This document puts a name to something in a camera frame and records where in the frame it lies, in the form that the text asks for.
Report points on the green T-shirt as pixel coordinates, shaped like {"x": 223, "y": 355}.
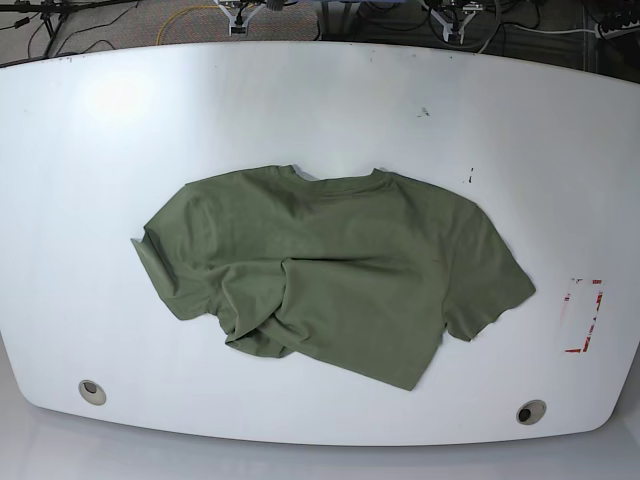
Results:
{"x": 367, "y": 274}

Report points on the white power strip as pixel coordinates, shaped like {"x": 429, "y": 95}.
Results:
{"x": 617, "y": 24}

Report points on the red tape marking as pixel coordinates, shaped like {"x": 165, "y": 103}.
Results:
{"x": 579, "y": 314}

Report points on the right table cable grommet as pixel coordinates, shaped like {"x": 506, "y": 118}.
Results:
{"x": 531, "y": 412}

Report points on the table cable grommet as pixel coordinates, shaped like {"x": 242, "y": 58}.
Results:
{"x": 531, "y": 412}
{"x": 92, "y": 393}

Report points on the left table cable grommet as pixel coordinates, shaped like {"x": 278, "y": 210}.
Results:
{"x": 92, "y": 393}

